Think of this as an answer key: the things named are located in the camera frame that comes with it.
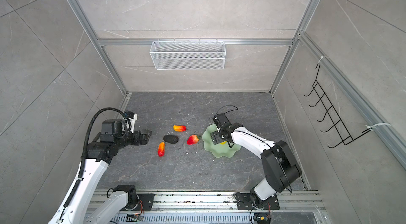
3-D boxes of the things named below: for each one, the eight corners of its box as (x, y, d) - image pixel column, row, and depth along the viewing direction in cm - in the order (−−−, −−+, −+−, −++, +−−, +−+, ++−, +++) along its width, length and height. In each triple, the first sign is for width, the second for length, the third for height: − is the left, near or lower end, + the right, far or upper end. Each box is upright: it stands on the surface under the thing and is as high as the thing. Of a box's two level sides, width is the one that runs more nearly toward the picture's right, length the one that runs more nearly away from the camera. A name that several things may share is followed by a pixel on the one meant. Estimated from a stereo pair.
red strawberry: (187, 145, 94) (187, 142, 91) (188, 138, 97) (187, 134, 94) (199, 145, 94) (199, 142, 91) (199, 138, 97) (199, 134, 94)
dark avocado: (164, 143, 95) (163, 140, 91) (165, 138, 97) (164, 134, 94) (177, 143, 95) (176, 140, 91) (178, 138, 97) (177, 134, 94)
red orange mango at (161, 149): (157, 156, 90) (156, 154, 87) (160, 144, 95) (159, 141, 92) (163, 156, 90) (162, 154, 87) (165, 144, 95) (164, 141, 92)
